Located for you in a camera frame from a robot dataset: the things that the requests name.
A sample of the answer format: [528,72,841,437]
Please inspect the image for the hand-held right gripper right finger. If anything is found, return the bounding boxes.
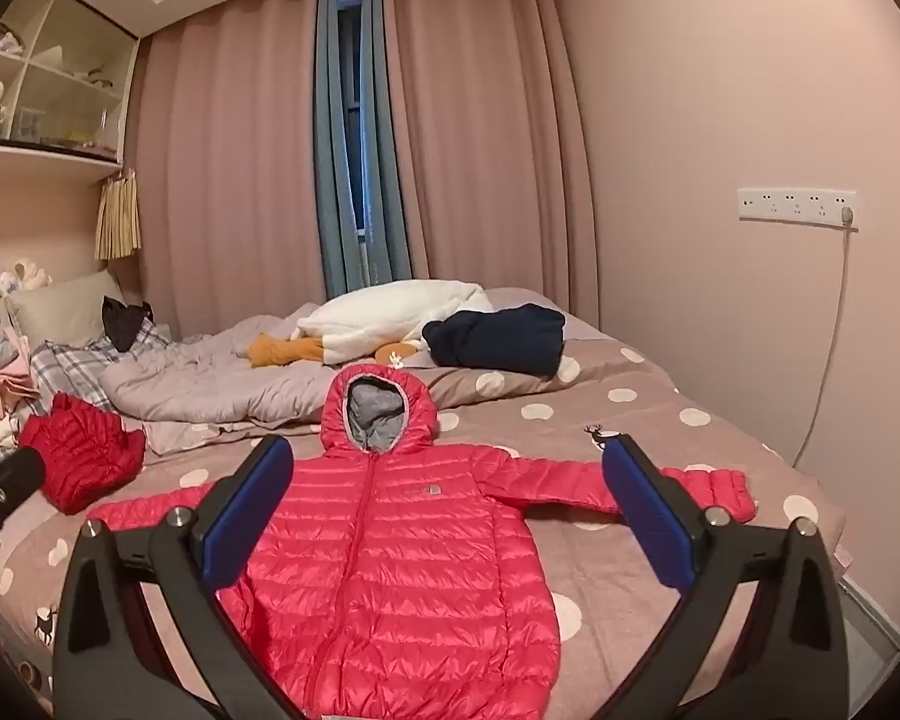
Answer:
[592,433,850,720]

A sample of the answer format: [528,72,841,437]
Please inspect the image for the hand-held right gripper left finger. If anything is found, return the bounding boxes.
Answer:
[51,433,308,720]

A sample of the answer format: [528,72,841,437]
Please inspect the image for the pink-red hooded down jacket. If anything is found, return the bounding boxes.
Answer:
[86,364,758,720]

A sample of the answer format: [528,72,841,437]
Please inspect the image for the dark red down jacket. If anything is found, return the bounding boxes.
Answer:
[19,391,147,515]

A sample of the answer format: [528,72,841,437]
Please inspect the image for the plaid pillow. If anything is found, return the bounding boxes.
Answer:
[28,319,173,413]

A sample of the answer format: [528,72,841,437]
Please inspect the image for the grey quilt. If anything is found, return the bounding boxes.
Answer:
[101,311,436,428]

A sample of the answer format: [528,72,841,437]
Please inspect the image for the black garment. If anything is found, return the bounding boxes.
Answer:
[102,295,155,353]

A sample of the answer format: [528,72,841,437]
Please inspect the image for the white plush toys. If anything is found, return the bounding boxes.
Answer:
[0,259,52,312]

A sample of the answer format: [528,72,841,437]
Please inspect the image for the navy fleece garment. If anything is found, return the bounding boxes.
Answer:
[422,304,567,380]

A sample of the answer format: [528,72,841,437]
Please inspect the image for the white goose plush toy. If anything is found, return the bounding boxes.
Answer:
[249,279,494,370]

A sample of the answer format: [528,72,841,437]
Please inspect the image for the beige hanging fringe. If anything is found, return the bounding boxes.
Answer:
[94,169,142,262]

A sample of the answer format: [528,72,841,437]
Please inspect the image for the white shelf unit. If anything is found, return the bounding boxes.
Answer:
[0,0,140,172]

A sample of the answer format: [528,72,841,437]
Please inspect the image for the pink curtain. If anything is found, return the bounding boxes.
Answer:
[131,0,327,338]
[382,0,601,323]

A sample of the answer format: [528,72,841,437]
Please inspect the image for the blue-grey sheer curtain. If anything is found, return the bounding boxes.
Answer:
[313,0,347,301]
[358,0,415,290]

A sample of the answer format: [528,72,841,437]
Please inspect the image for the window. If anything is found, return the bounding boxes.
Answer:
[339,4,365,237]

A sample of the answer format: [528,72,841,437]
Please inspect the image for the white cable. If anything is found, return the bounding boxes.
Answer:
[791,225,850,470]

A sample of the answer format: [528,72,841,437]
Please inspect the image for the white wall socket strip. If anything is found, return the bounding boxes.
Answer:
[736,187,860,224]

